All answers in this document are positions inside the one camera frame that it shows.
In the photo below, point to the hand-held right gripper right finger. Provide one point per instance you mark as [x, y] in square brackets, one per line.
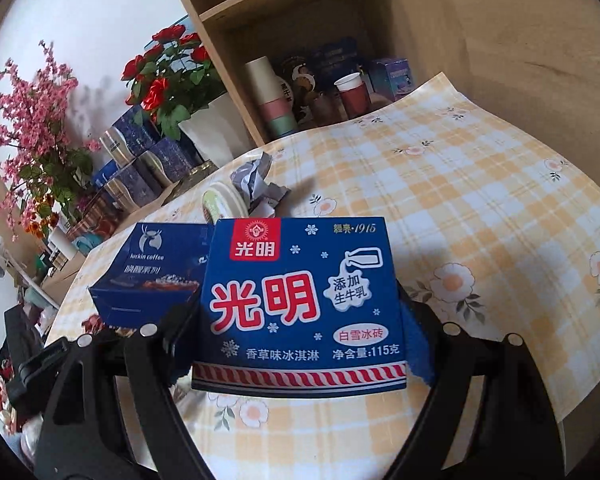
[420, 340]

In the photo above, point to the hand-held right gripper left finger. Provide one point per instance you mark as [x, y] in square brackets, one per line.
[186, 360]

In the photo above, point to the dark blue coffee box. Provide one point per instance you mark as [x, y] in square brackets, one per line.
[145, 270]

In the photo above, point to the blue ice cream box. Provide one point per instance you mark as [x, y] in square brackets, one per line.
[280, 305]

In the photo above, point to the grey white paper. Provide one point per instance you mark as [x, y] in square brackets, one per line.
[252, 182]

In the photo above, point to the teal packet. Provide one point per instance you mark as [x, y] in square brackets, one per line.
[86, 245]

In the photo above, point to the round cream lid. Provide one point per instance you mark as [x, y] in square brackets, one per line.
[220, 202]

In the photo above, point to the black object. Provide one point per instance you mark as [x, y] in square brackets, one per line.
[22, 345]

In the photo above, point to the striped box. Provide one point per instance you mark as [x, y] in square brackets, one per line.
[87, 217]

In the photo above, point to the white vase orange flowers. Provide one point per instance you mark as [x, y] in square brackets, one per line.
[55, 240]

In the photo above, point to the blue gold gift box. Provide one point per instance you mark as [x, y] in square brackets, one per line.
[130, 185]
[132, 130]
[175, 160]

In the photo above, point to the gold tray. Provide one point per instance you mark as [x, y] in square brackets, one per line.
[195, 174]

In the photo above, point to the red rose plant white pot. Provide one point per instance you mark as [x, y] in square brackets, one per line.
[215, 130]

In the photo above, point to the red paper cup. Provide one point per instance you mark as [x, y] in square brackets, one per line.
[352, 100]

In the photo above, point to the brown cup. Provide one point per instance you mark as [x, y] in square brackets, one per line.
[327, 107]

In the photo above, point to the light blue small box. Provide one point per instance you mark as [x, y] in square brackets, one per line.
[392, 77]

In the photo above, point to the stack of pastel paper cups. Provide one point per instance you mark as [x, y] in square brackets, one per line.
[270, 95]

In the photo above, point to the pink blossom plant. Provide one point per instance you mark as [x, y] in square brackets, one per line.
[35, 120]

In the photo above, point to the dark blue box on shelf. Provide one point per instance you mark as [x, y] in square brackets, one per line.
[337, 60]

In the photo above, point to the wooden shelf unit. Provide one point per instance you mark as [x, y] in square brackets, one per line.
[420, 35]

